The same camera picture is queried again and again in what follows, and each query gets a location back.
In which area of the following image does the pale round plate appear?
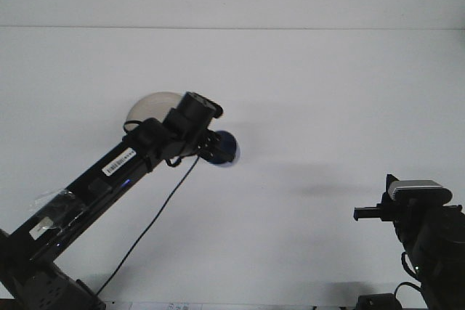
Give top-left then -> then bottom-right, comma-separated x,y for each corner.
126,91 -> 200,158

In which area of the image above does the white printed paper sheet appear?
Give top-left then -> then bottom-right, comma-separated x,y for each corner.
108,301 -> 228,310

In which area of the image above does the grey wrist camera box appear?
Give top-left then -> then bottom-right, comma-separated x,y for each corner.
387,179 -> 454,205

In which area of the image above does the pale blue cup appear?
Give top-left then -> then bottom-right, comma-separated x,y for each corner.
209,130 -> 240,167

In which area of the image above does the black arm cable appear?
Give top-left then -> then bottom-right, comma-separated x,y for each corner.
94,118 -> 200,296
394,250 -> 424,302

